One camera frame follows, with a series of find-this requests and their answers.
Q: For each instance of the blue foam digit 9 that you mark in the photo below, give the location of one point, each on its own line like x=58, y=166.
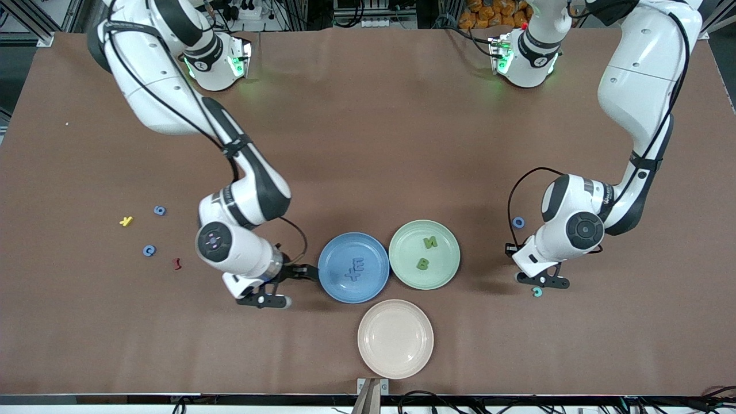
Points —
x=161, y=213

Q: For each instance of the blue round plate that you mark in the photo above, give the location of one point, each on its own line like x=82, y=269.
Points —
x=339, y=287

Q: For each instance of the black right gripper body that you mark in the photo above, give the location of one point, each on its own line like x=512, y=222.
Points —
x=292, y=271

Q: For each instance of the yellow foam letter K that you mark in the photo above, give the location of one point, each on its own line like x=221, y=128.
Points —
x=126, y=221

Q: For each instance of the blue foam letter X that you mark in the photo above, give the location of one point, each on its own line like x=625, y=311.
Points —
x=352, y=275

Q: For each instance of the green foam letter B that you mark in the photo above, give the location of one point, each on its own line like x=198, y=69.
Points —
x=422, y=264

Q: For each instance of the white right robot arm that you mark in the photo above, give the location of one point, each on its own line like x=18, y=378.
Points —
x=161, y=86

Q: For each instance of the beige round plate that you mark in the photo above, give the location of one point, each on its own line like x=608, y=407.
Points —
x=395, y=338

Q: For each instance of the green round plate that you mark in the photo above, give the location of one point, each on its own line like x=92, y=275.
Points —
x=443, y=270

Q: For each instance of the green foam letter N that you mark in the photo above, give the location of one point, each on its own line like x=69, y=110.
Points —
x=430, y=242

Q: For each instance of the blue foam letter C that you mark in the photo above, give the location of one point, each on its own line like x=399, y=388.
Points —
x=145, y=250

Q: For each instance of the white power strip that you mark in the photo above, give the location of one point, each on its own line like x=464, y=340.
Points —
x=247, y=11
x=376, y=23

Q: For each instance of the metal clamp bracket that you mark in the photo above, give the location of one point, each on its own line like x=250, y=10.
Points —
x=372, y=397

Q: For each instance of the bag of orange fruit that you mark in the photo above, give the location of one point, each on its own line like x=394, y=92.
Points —
x=489, y=14

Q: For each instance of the brown table cover sheet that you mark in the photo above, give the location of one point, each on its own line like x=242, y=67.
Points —
x=402, y=144

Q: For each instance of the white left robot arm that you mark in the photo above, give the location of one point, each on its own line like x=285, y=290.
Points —
x=638, y=75

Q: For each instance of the aluminium frame profile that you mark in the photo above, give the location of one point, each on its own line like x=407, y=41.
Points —
x=713, y=20
x=45, y=39

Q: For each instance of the blue foam letter O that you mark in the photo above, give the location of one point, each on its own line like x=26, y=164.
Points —
x=514, y=222

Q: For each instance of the blue foam letter E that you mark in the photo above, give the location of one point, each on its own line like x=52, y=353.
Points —
x=359, y=264

